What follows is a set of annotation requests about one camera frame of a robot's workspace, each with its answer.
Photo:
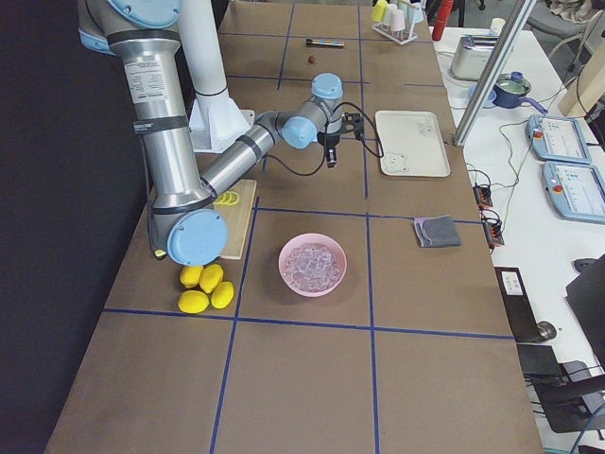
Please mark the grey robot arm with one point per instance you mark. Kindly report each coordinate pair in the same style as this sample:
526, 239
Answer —
182, 222

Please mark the whole yellow lemon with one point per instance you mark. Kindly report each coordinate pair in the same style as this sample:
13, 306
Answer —
190, 275

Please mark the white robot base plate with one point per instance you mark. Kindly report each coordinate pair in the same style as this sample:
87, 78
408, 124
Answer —
215, 125

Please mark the blue teach pendant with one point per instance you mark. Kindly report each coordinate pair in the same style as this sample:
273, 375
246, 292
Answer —
560, 139
576, 191

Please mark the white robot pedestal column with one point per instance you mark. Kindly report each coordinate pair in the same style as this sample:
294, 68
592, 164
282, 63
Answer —
198, 23

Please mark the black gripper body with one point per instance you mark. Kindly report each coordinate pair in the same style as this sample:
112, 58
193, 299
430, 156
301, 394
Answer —
329, 141

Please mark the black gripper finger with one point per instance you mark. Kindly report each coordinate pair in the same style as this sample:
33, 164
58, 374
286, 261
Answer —
331, 157

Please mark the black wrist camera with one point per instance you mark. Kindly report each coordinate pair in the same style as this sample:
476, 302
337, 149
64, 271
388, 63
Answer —
353, 123

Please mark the blue saucepan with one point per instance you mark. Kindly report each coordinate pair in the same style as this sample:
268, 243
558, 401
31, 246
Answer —
512, 90

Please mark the wooden cutting board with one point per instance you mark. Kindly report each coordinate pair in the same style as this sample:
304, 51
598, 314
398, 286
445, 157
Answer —
238, 219

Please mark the grey folded cloth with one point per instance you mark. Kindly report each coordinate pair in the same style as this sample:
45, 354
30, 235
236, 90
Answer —
436, 232

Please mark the pink bowl of ice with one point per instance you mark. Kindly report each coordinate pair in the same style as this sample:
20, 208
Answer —
312, 265

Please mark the pink cup on rack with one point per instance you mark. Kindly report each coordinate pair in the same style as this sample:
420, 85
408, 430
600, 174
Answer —
397, 20

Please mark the yellow cup on rack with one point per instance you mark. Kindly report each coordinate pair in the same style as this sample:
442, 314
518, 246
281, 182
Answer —
379, 10

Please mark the cream bear serving tray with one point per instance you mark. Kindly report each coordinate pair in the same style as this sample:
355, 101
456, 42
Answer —
412, 144

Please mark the silver toaster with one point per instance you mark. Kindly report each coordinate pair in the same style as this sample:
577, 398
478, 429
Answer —
471, 56

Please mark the upper blue teach pendant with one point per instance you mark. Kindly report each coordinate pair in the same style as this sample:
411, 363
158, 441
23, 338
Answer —
560, 139

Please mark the lemon slice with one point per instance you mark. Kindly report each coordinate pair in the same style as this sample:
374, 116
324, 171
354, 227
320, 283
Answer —
228, 198

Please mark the lower blue teach pendant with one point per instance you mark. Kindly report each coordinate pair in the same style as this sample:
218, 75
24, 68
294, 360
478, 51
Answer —
576, 191

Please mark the red bottle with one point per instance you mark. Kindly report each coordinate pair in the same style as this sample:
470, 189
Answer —
443, 14

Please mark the aluminium frame post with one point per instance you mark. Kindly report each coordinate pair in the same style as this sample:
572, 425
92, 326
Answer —
494, 66

